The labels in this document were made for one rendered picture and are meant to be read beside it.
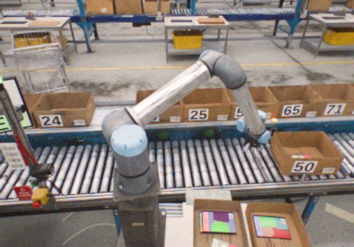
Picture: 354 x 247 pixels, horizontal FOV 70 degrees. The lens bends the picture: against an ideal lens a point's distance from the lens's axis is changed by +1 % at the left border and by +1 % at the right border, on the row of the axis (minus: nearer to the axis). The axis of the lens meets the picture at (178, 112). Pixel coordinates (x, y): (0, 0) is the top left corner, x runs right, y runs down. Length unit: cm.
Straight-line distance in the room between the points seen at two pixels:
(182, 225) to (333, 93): 193
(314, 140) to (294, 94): 54
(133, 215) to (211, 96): 139
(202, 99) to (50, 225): 180
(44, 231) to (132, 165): 176
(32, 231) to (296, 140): 240
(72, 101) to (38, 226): 117
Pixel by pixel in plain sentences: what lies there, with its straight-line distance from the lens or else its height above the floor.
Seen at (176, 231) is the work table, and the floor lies 75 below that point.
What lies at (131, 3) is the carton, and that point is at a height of 101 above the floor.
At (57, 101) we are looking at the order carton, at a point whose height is 97.
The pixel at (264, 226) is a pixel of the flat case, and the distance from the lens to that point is 169.
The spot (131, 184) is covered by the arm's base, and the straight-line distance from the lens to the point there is 117.
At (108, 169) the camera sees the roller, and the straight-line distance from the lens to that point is 197.
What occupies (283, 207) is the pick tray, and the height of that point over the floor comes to 82.
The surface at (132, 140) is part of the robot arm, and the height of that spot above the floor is 146.
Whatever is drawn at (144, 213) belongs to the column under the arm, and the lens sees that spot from 132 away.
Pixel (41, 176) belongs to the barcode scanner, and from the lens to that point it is 165.
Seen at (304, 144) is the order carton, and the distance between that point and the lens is 230.
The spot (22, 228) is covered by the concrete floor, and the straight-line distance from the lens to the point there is 286.
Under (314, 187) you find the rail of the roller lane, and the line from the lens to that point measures 209.
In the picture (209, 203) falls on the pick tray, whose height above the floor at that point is 81.
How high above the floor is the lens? 214
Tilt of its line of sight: 34 degrees down
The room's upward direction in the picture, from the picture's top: 1 degrees clockwise
